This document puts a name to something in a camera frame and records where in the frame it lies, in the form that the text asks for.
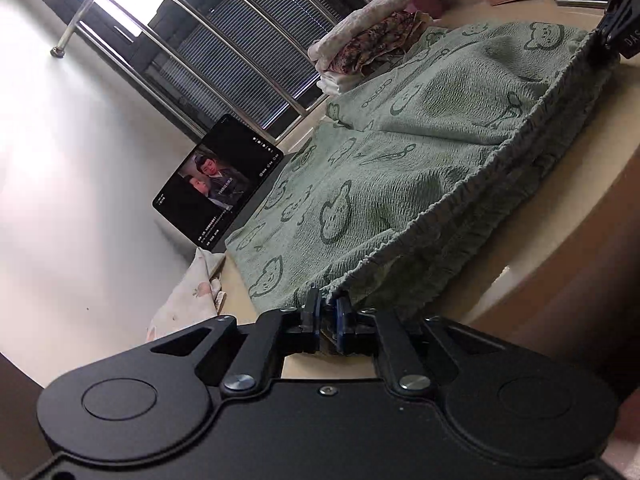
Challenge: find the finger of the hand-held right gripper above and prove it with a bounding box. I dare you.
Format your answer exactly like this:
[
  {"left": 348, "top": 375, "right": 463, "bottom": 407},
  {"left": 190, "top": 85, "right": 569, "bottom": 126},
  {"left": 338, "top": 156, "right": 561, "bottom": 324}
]
[{"left": 585, "top": 29, "right": 622, "bottom": 68}]

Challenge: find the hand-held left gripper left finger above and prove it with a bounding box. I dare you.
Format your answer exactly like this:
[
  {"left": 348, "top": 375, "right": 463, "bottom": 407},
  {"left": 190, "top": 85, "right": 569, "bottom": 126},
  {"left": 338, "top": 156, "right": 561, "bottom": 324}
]
[{"left": 150, "top": 287, "right": 323, "bottom": 396}]

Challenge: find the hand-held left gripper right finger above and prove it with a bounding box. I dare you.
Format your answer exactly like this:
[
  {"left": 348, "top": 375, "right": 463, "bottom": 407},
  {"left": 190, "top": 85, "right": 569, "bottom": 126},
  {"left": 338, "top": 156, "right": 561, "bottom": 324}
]
[{"left": 331, "top": 294, "right": 507, "bottom": 396}]

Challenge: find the green bear-print towel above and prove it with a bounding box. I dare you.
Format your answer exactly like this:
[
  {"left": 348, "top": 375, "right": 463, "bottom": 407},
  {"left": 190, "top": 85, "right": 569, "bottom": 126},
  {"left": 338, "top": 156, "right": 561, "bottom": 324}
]
[{"left": 225, "top": 20, "right": 623, "bottom": 322}]

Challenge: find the white printed cloth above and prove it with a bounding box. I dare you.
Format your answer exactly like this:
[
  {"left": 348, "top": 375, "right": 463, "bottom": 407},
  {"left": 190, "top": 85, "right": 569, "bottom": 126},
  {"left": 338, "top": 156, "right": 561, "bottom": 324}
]
[{"left": 146, "top": 247, "right": 227, "bottom": 343}]

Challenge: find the black tablet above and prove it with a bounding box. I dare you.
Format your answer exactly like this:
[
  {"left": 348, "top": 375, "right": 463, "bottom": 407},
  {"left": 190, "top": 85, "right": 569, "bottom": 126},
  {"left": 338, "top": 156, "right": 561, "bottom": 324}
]
[{"left": 152, "top": 114, "right": 285, "bottom": 253}]

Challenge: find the dark floral folded cloth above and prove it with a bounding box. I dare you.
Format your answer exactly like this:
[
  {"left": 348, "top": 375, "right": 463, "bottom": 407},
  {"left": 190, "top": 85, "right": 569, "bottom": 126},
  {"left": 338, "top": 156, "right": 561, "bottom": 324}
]
[{"left": 327, "top": 10, "right": 434, "bottom": 77}]

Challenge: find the white folded cloth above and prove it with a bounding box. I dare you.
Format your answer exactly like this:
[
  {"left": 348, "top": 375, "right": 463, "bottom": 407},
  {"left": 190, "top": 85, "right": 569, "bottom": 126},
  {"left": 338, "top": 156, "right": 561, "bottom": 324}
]
[{"left": 320, "top": 67, "right": 361, "bottom": 96}]

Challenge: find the cream floral folded cloth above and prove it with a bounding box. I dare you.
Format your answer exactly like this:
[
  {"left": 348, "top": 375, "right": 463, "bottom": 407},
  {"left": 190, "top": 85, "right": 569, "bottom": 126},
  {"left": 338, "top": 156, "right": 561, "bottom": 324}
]
[{"left": 307, "top": 0, "right": 416, "bottom": 68}]

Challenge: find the metal window railing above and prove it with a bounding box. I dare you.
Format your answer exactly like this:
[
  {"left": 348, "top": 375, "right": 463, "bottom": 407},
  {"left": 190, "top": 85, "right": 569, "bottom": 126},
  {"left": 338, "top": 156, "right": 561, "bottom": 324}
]
[{"left": 50, "top": 0, "right": 416, "bottom": 143}]

